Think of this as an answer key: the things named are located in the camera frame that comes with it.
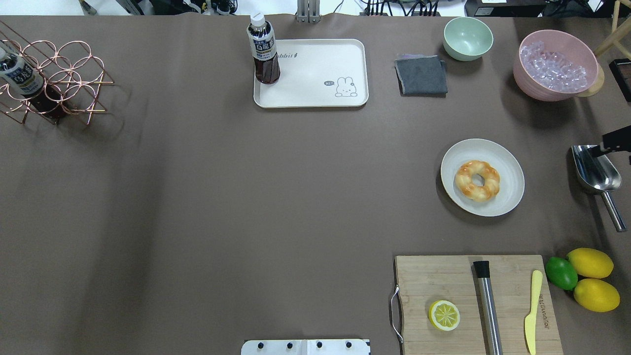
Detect white plate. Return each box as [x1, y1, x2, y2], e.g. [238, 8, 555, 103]
[440, 139, 525, 216]

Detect glazed donut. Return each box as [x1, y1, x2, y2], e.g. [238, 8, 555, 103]
[455, 160, 501, 202]

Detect white rabbit tray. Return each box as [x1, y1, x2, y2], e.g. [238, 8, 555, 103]
[254, 38, 369, 108]

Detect tea bottle on tray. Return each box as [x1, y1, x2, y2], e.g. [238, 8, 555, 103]
[246, 11, 281, 84]

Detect metal scoop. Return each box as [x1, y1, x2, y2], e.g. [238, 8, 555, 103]
[571, 144, 628, 232]

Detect wooden coaster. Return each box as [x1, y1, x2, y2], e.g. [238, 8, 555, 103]
[577, 63, 605, 97]

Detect dark framed box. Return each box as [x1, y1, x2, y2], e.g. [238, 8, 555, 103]
[609, 59, 631, 103]

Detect ice cubes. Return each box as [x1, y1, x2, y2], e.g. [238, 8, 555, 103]
[519, 41, 588, 94]

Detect pink bowl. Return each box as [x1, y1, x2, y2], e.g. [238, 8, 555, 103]
[513, 30, 597, 102]

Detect wooden chair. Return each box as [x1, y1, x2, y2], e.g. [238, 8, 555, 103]
[593, 0, 631, 59]

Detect upper yellow lemon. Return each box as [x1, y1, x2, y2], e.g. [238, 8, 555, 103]
[566, 248, 614, 279]

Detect yellow lemon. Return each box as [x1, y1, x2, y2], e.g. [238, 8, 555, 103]
[566, 248, 614, 279]
[574, 278, 620, 312]

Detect green lime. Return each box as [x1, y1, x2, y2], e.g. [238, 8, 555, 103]
[545, 257, 578, 291]

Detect lower yellow lemon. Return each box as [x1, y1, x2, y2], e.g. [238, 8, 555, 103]
[574, 278, 620, 312]

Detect yellow plastic knife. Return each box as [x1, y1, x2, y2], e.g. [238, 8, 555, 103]
[524, 270, 543, 355]

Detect green bowl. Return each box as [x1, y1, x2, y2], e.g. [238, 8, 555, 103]
[443, 17, 494, 61]

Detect steel muddler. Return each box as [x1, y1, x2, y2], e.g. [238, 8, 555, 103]
[473, 260, 503, 355]

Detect grey folded cloth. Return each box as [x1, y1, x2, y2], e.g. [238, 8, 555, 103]
[395, 54, 448, 96]

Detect wooden cutting board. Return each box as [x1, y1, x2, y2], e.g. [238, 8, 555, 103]
[395, 255, 544, 355]

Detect lemon half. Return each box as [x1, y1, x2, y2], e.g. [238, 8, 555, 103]
[428, 300, 460, 332]

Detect tea bottle in rack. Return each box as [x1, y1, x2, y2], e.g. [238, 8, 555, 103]
[0, 48, 66, 122]

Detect aluminium post bracket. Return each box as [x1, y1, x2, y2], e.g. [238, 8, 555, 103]
[296, 0, 321, 23]

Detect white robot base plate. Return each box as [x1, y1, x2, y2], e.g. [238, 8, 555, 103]
[241, 339, 371, 355]

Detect copper wire bottle rack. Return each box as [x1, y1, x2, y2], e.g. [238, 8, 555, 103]
[1, 22, 115, 125]

